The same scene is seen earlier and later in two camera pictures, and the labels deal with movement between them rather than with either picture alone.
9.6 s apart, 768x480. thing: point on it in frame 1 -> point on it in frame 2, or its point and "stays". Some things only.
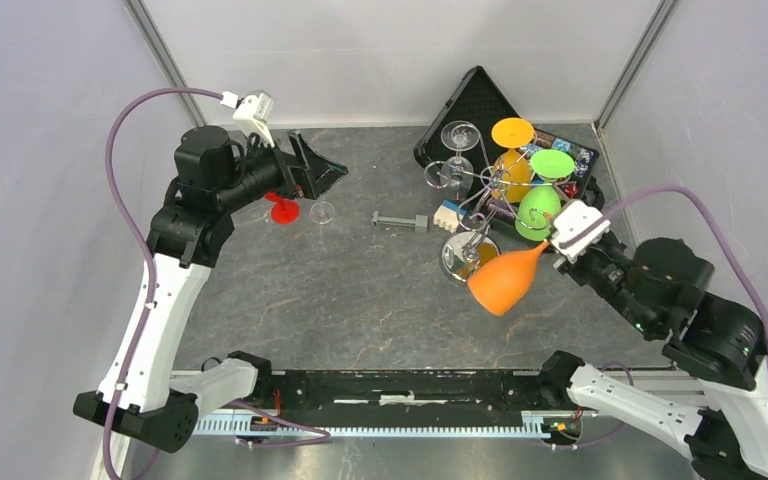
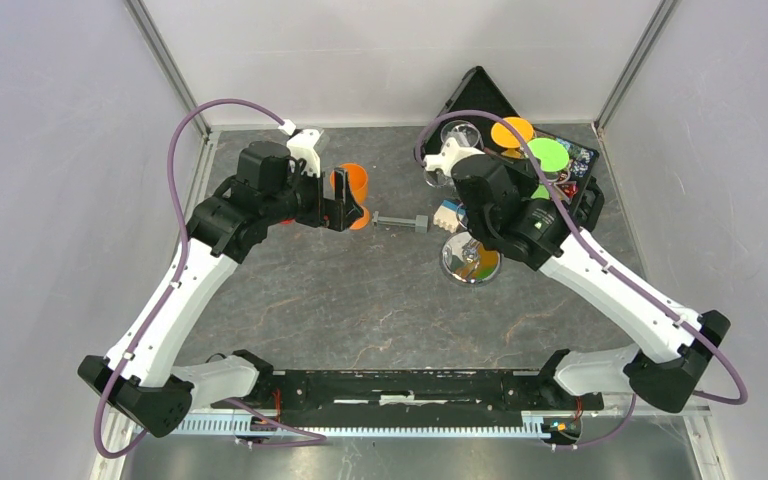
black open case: (484, 152) stays
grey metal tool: (420, 222) stays
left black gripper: (317, 165) -> (338, 214)
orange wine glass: (502, 281) -> (358, 185)
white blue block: (448, 215) stays
